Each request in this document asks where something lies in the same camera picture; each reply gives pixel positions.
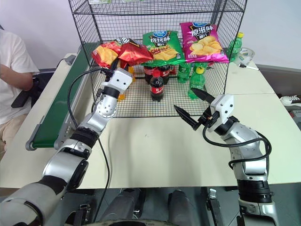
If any clear plastic container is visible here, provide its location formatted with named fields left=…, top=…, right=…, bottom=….
left=236, top=47, right=256, bottom=64

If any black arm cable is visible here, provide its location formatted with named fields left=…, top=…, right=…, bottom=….
left=202, top=117, right=273, bottom=170
left=67, top=67, right=111, bottom=212

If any white sneaker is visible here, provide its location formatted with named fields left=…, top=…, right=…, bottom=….
left=279, top=95, right=301, bottom=106

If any green bottle yellow cap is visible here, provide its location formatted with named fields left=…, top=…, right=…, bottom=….
left=227, top=32, right=245, bottom=62

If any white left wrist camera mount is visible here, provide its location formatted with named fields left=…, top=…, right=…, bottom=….
left=101, top=67, right=134, bottom=91

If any dark rounded shape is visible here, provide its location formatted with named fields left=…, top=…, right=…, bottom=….
left=103, top=188, right=146, bottom=226

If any red crinkled snack bag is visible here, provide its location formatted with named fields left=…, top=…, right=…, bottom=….
left=117, top=42, right=154, bottom=66

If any green soda bottle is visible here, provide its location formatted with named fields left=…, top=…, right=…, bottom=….
left=176, top=62, right=192, bottom=83
left=187, top=62, right=207, bottom=101

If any cola bottle red cap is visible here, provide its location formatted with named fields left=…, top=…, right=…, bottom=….
left=159, top=63, right=171, bottom=85
left=143, top=63, right=155, bottom=84
left=150, top=69, right=165, bottom=102

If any pink chip bag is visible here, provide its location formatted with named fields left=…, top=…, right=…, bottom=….
left=180, top=21, right=230, bottom=64

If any person in white shirt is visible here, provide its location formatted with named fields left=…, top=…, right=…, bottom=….
left=0, top=23, right=40, bottom=161

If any white marker pen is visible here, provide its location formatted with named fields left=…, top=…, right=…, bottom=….
left=238, top=63, right=260, bottom=71

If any red yellow chip bag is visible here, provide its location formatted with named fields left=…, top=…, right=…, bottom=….
left=91, top=41, right=122, bottom=69

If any green conveyor belt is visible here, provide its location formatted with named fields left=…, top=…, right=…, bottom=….
left=25, top=44, right=99, bottom=151

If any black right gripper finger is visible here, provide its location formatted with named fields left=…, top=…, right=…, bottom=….
left=189, top=88, right=216, bottom=104
left=174, top=105, right=200, bottom=131

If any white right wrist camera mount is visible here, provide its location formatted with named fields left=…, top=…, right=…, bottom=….
left=206, top=93, right=235, bottom=132

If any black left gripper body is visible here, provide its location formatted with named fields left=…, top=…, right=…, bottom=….
left=103, top=68, right=118, bottom=82

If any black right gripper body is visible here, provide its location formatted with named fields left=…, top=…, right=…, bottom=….
left=197, top=105, right=221, bottom=129

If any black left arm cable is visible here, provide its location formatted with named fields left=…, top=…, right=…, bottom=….
left=67, top=67, right=111, bottom=212

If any black wire mesh rack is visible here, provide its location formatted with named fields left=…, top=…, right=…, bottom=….
left=68, top=0, right=248, bottom=118

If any black striped snack bag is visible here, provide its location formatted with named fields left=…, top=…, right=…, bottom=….
left=114, top=37, right=142, bottom=48

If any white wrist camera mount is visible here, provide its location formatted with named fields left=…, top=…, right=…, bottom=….
left=206, top=93, right=235, bottom=132
left=101, top=67, right=134, bottom=91

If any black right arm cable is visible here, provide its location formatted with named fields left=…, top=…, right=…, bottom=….
left=202, top=117, right=273, bottom=170

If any green chip bag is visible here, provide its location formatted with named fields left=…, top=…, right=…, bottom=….
left=142, top=30, right=185, bottom=65

